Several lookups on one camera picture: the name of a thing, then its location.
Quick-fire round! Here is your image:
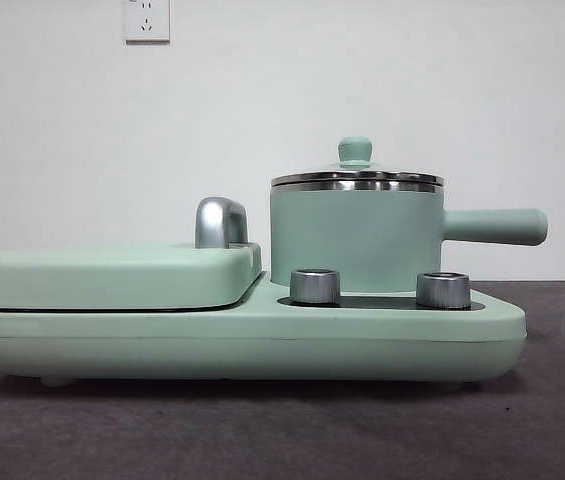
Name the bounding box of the glass pot lid green knob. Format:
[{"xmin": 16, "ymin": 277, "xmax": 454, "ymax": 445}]
[{"xmin": 270, "ymin": 136, "xmax": 445, "ymax": 187}]

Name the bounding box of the silver control knob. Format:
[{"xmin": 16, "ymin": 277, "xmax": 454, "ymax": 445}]
[
  {"xmin": 289, "ymin": 268, "xmax": 342, "ymax": 305},
  {"xmin": 415, "ymin": 271, "xmax": 472, "ymax": 308}
]

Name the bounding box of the green breakfast maker base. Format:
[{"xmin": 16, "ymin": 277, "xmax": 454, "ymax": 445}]
[{"xmin": 0, "ymin": 269, "xmax": 529, "ymax": 389}]

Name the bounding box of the green griddle lid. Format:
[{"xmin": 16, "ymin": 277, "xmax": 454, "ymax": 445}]
[{"xmin": 0, "ymin": 240, "xmax": 263, "ymax": 307}]

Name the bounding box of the green saucepan with handle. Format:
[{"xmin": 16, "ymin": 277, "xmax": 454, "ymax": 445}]
[{"xmin": 269, "ymin": 179, "xmax": 549, "ymax": 296}]

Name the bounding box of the silver griddle lid handle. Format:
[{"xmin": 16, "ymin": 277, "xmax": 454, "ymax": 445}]
[{"xmin": 194, "ymin": 196, "xmax": 249, "ymax": 250}]

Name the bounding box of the white wall socket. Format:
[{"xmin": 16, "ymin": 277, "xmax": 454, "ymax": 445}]
[{"xmin": 122, "ymin": 0, "xmax": 171, "ymax": 44}]

